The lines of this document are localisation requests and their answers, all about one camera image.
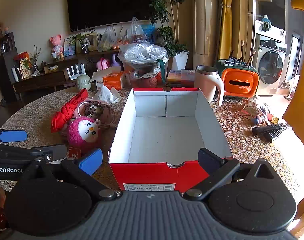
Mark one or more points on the red shoe box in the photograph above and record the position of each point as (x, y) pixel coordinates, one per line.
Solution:
(167, 135)

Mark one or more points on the black remote control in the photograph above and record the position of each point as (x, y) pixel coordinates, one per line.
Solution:
(267, 128)
(279, 135)

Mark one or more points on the small yellow box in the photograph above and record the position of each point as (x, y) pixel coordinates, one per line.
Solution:
(275, 120)

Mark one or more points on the small pink backpack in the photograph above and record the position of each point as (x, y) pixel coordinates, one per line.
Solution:
(103, 65)

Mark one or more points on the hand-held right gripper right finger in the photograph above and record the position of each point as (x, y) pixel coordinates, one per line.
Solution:
(208, 160)

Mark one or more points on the washing machine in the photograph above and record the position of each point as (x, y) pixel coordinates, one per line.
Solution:
(270, 62)

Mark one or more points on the white router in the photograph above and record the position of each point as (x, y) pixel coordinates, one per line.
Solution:
(75, 73)

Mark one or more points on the wooden picture frame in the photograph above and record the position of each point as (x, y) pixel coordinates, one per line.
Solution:
(91, 42)

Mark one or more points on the crumpled white plastic bag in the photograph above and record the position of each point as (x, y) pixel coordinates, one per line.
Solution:
(106, 95)

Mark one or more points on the clear plastic covered container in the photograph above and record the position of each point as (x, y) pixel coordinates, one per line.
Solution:
(142, 57)

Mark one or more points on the orange and green tissue box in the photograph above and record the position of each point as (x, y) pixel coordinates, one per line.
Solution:
(239, 82)

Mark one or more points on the potted green tree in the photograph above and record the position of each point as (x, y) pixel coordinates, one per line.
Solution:
(172, 35)

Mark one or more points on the pink bear plush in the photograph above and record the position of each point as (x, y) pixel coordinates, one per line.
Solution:
(56, 45)

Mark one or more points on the pink fleece hat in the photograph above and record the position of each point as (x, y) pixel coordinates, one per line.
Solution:
(80, 107)

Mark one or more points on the red umbrella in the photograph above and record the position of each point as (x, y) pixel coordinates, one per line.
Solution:
(66, 112)

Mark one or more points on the clear plastic bag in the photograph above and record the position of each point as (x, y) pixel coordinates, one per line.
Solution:
(137, 31)
(106, 40)

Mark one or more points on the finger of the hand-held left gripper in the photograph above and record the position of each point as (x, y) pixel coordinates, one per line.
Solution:
(53, 152)
(13, 135)

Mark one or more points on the orange and white carton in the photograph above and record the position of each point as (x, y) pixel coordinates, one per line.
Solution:
(113, 81)

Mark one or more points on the yellow curtain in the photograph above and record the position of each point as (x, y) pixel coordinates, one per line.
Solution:
(225, 20)

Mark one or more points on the small blue pink toy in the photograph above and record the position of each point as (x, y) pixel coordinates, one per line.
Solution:
(255, 120)

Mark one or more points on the brown ball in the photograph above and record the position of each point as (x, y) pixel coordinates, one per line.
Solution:
(150, 82)

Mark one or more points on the foil snack wrapper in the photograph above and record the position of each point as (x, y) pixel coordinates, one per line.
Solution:
(247, 110)

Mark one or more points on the pale green pumpkin jar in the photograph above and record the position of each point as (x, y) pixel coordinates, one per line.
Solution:
(83, 82)

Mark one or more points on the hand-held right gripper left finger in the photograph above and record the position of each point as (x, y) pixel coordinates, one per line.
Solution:
(90, 160)

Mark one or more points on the red plush tag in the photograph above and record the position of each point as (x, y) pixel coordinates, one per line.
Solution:
(74, 153)

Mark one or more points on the wooden television cabinet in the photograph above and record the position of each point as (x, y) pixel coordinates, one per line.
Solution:
(41, 80)

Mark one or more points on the black television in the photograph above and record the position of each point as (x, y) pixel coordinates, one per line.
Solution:
(109, 5)

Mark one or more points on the pink plush penguin toy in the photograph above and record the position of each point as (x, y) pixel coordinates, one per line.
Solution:
(84, 132)

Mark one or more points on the colourful bead organiser box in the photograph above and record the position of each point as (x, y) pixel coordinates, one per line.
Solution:
(180, 76)

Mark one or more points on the black side cabinet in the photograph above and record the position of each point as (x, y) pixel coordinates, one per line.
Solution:
(4, 75)

